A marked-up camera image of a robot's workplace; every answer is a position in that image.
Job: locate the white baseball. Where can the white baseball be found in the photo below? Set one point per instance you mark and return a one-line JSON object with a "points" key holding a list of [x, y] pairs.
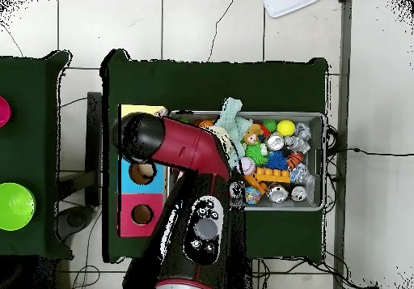
{"points": [[247, 166]]}

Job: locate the mint green cloth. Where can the mint green cloth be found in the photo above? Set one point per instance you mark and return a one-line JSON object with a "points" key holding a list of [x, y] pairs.
{"points": [[233, 117]]}

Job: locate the white tray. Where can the white tray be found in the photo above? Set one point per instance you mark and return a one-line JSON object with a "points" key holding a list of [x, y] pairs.
{"points": [[284, 7]]}

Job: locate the orange mini basketball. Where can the orange mini basketball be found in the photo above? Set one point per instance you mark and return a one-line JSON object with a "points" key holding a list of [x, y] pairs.
{"points": [[207, 124]]}

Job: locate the grey rounded stand foot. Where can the grey rounded stand foot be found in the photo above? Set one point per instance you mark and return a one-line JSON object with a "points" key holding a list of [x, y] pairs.
{"points": [[76, 219]]}

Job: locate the shallow silver mesh bin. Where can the shallow silver mesh bin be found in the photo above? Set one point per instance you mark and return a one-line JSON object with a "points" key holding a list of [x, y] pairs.
{"points": [[318, 120]]}

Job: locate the dark green tablecloth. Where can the dark green tablecloth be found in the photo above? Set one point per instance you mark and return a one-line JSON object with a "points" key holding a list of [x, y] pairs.
{"points": [[210, 81], [32, 85]]}

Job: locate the green spiky toy with eyes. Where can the green spiky toy with eyes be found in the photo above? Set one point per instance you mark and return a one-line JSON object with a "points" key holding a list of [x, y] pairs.
{"points": [[255, 153]]}

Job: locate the large green bowl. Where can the large green bowl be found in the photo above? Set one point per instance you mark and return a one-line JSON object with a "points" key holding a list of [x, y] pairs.
{"points": [[14, 208]]}

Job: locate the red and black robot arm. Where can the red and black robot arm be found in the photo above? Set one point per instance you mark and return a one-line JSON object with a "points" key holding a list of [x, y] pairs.
{"points": [[190, 143]]}

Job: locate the polka dot cloth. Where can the polka dot cloth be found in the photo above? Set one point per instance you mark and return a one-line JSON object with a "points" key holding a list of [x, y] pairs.
{"points": [[162, 112]]}

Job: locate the orange plastic building brick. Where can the orange plastic building brick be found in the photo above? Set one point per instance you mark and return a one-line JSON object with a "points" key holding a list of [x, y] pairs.
{"points": [[271, 174]]}

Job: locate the grey plastic robot toy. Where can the grey plastic robot toy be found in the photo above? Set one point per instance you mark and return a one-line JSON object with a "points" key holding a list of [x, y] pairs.
{"points": [[296, 143]]}

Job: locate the wooden box with three holes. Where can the wooden box with three holes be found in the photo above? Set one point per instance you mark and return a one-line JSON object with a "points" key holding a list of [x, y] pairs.
{"points": [[158, 185]]}

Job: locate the grey metal post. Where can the grey metal post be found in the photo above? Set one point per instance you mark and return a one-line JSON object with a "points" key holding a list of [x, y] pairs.
{"points": [[343, 43]]}

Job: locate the black stand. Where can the black stand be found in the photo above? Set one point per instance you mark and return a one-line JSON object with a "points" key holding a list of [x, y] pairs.
{"points": [[94, 140]]}

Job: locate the pink bowl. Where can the pink bowl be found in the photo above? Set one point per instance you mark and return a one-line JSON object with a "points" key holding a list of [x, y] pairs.
{"points": [[4, 111]]}

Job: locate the yellow ball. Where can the yellow ball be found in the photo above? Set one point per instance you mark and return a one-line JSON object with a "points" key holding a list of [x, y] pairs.
{"points": [[286, 128]]}

